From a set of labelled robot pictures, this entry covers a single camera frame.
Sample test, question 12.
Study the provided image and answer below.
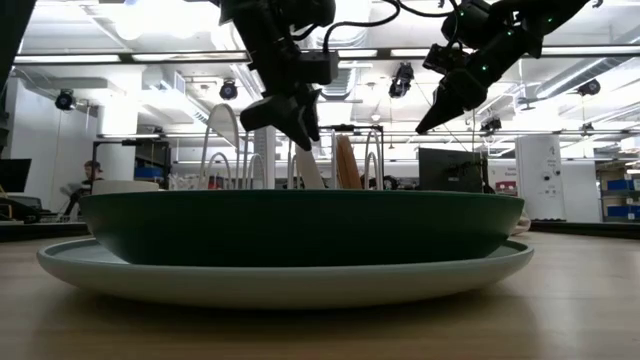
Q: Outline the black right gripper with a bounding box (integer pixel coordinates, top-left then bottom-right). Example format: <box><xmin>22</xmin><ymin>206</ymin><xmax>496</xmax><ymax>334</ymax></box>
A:
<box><xmin>415</xmin><ymin>24</ymin><xmax>544</xmax><ymax>135</ymax></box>

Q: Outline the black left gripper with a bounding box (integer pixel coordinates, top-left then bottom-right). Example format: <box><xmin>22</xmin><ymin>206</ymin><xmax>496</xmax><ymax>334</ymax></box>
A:
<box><xmin>234</xmin><ymin>19</ymin><xmax>322</xmax><ymax>151</ymax></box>

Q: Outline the plain white plate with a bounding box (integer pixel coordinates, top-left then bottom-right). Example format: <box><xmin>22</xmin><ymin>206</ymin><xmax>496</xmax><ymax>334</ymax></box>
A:
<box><xmin>293</xmin><ymin>142</ymin><xmax>326</xmax><ymax>191</ymax></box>

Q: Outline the brown wooden plate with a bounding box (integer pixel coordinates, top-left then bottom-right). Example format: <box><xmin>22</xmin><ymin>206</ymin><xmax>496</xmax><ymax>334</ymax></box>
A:
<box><xmin>334</xmin><ymin>133</ymin><xmax>364</xmax><ymax>191</ymax></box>

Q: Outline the dark green bowl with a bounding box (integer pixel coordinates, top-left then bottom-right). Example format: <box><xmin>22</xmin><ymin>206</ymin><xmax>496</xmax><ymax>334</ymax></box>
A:
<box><xmin>78</xmin><ymin>188</ymin><xmax>526</xmax><ymax>268</ymax></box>

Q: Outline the pale green plate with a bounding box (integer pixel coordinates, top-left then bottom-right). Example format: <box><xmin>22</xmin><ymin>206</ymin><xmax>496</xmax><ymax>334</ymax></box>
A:
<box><xmin>36</xmin><ymin>237</ymin><xmax>535</xmax><ymax>310</ymax></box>

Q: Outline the black computer monitor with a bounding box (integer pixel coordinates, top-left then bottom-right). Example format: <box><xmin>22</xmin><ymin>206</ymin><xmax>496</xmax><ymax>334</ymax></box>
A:
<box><xmin>418</xmin><ymin>147</ymin><xmax>497</xmax><ymax>195</ymax></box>

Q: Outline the black shelf unit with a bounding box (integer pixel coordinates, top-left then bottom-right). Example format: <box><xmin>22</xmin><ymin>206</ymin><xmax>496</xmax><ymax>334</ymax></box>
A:
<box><xmin>91</xmin><ymin>138</ymin><xmax>174</xmax><ymax>191</ymax></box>

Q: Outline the folded white striped towel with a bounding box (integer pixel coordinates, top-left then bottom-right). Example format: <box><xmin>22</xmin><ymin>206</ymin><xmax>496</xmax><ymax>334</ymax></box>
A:
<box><xmin>512</xmin><ymin>209</ymin><xmax>532</xmax><ymax>236</ymax></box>

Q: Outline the white mug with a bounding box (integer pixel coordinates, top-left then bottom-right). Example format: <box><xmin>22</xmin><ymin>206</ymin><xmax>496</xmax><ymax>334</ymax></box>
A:
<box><xmin>90</xmin><ymin>178</ymin><xmax>160</xmax><ymax>197</ymax></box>

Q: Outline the storage shelf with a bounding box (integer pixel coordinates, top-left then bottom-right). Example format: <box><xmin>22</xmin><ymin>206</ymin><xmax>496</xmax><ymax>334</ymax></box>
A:
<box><xmin>597</xmin><ymin>159</ymin><xmax>640</xmax><ymax>224</ymax></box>

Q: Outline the person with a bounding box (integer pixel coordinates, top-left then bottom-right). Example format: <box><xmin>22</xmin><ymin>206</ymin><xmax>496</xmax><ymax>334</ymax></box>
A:
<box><xmin>62</xmin><ymin>159</ymin><xmax>106</xmax><ymax>219</ymax></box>

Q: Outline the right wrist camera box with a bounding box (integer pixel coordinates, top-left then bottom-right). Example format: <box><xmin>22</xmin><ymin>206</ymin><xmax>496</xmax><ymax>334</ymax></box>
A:
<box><xmin>422</xmin><ymin>43</ymin><xmax>459</xmax><ymax>76</ymax></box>

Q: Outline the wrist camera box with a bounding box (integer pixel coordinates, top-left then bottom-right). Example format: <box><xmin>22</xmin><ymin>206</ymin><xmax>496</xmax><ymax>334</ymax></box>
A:
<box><xmin>422</xmin><ymin>43</ymin><xmax>459</xmax><ymax>76</ymax></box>
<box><xmin>298</xmin><ymin>49</ymin><xmax>341</xmax><ymax>86</ymax></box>

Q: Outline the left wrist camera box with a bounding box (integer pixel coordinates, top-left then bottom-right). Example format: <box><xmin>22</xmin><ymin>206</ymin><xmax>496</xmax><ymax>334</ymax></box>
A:
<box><xmin>298</xmin><ymin>49</ymin><xmax>341</xmax><ymax>86</ymax></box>

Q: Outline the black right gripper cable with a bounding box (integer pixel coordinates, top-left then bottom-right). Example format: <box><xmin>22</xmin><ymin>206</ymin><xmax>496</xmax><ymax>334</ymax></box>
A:
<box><xmin>397</xmin><ymin>0</ymin><xmax>461</xmax><ymax>19</ymax></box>

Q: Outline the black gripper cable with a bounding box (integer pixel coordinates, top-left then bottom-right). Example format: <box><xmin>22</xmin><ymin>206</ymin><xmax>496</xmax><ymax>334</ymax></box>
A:
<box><xmin>322</xmin><ymin>0</ymin><xmax>402</xmax><ymax>54</ymax></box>
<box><xmin>397</xmin><ymin>0</ymin><xmax>461</xmax><ymax>19</ymax></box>

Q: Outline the white wire dish rack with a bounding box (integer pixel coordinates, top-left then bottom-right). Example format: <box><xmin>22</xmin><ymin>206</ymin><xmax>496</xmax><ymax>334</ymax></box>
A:
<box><xmin>198</xmin><ymin>102</ymin><xmax>385</xmax><ymax>191</ymax></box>

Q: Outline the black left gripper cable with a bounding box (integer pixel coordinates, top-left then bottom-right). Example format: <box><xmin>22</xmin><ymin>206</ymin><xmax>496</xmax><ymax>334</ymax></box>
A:
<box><xmin>322</xmin><ymin>0</ymin><xmax>402</xmax><ymax>54</ymax></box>

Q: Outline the black ceiling light rail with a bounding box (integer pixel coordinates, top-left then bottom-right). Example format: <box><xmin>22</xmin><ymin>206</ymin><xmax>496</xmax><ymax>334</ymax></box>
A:
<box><xmin>13</xmin><ymin>46</ymin><xmax>640</xmax><ymax>65</ymax></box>

